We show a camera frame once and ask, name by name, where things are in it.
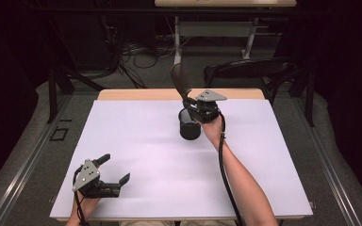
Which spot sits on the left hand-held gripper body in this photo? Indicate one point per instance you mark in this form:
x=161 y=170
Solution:
x=87 y=177

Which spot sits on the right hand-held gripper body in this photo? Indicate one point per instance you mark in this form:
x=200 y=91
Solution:
x=205 y=108

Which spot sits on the black mesh pen holder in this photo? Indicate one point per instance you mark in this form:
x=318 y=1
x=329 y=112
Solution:
x=189 y=130

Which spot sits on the person's right hand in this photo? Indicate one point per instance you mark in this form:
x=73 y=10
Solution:
x=213 y=130

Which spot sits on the person's left hand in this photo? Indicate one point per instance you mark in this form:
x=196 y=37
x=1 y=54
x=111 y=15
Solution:
x=86 y=204

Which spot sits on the white board table cover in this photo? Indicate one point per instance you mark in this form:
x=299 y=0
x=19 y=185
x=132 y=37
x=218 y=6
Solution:
x=169 y=163

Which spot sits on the black chair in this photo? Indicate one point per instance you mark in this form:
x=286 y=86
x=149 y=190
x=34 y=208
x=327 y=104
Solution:
x=248 y=70

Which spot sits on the desk with white legs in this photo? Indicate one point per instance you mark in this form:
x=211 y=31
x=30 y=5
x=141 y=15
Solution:
x=213 y=29

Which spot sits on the black metal stand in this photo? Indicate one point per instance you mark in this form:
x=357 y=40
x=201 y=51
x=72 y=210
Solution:
x=52 y=94
x=309 y=97

